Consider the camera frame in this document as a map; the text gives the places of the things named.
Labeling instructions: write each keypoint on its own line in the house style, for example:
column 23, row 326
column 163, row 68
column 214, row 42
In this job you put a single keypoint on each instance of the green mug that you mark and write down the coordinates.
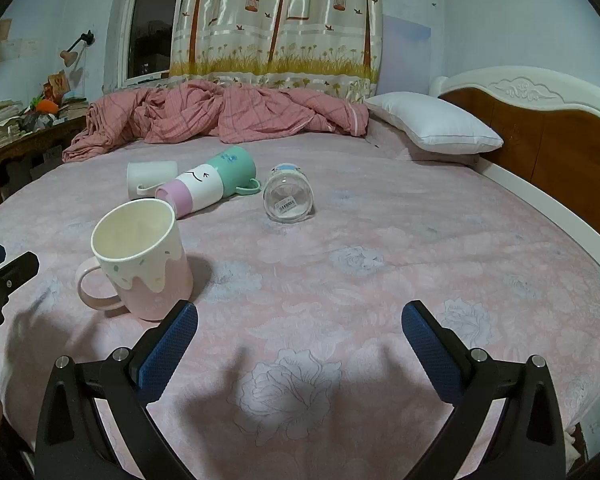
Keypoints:
column 232, row 165

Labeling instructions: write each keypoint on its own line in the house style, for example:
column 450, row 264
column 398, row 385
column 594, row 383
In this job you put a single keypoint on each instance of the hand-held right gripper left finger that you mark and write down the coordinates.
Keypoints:
column 167, row 355

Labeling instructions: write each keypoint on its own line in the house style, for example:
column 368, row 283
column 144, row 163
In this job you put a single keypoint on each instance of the pink mug with cream drip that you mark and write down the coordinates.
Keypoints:
column 152, row 287

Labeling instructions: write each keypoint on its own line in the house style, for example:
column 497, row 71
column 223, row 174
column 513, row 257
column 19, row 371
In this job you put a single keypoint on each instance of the orange toy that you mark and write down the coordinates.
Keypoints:
column 47, row 106

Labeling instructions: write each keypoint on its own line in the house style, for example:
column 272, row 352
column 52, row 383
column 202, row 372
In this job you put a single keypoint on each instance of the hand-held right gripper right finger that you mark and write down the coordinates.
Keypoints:
column 432, row 355

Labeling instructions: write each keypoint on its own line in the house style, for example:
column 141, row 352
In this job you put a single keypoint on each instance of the stack of books and papers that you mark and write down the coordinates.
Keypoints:
column 0, row 120

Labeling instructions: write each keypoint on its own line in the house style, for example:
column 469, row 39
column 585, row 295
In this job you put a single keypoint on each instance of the floral pink bedsheet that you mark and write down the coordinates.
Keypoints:
column 330, row 285

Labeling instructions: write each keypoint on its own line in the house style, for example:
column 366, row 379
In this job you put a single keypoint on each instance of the pink checked blanket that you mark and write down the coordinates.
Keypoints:
column 205, row 115

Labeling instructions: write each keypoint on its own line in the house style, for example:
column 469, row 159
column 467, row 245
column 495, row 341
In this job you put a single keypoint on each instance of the pink white face cup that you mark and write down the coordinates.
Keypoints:
column 200, row 187

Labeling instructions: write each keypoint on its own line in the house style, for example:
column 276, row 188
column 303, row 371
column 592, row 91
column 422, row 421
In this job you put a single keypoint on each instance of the pink desk lamp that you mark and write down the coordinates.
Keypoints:
column 70, row 55

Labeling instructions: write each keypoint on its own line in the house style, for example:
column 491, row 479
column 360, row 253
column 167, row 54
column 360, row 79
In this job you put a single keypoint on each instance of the clear glass cup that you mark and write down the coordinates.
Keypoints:
column 287, row 195

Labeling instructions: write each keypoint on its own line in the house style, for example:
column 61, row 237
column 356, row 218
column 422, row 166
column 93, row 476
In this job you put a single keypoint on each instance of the white framed window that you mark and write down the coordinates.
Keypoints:
column 150, row 25

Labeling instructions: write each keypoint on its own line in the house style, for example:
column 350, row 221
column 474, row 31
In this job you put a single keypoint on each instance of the tree print curtain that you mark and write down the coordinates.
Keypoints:
column 280, row 20

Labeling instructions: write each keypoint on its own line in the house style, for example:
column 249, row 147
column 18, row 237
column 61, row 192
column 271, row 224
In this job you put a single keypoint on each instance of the white pillow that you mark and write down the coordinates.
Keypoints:
column 430, row 120

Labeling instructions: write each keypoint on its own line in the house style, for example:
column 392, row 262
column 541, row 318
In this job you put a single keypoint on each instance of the white and wood headboard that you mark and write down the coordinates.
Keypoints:
column 555, row 135

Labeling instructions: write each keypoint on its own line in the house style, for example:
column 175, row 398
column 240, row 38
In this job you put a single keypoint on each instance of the dark wooden desk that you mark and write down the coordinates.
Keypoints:
column 25, row 152

